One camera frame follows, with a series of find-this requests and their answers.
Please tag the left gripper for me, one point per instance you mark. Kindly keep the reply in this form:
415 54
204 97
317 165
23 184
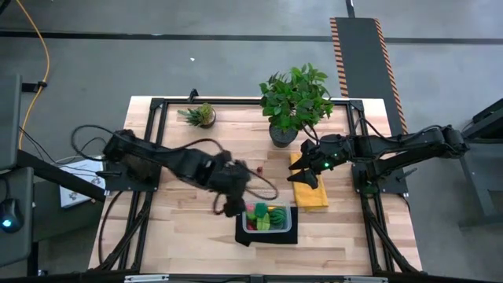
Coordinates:
232 178

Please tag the yellow cloth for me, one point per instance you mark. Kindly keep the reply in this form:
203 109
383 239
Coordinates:
310 196

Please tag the clear plastic tupperware container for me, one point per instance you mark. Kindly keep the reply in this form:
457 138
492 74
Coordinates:
290 224

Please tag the dark red cherry toy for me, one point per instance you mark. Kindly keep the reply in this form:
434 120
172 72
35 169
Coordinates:
259 170

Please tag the pink peach toy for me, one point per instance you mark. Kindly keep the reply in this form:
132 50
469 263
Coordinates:
250 207

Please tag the light green starfruit toy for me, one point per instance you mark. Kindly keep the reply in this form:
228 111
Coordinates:
263 223

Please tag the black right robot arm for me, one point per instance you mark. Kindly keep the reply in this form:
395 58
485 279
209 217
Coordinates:
412 145

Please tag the black computer mouse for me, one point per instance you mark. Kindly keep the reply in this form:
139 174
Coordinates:
9 214

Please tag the leafy plant in black pot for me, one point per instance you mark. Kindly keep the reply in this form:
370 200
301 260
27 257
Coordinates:
294 102

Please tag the white printed box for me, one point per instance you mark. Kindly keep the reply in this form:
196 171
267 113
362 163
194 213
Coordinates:
82 184

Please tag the silver metal bracket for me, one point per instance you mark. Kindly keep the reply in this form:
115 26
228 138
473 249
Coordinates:
146 278
365 279

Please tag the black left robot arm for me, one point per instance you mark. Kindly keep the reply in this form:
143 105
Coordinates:
165 159

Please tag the black side desk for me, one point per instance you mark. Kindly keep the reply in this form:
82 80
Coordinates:
9 118

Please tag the black curved bracket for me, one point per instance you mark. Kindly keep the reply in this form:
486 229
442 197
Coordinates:
192 94

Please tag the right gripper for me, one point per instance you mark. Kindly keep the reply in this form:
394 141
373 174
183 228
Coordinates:
334 153

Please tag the black cloth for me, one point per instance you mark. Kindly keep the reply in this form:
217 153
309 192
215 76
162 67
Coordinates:
275 238

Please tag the grey metal stand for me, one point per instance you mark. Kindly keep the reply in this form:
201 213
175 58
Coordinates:
483 169

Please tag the light green lime toy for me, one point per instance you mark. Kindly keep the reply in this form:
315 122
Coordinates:
250 216

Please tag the small potted succulent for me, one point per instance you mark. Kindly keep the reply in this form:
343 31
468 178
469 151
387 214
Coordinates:
200 116

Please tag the table-level camera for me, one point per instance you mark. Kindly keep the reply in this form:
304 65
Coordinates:
256 278

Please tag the black aluminium rig frame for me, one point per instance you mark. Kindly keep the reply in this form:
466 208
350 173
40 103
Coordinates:
236 101

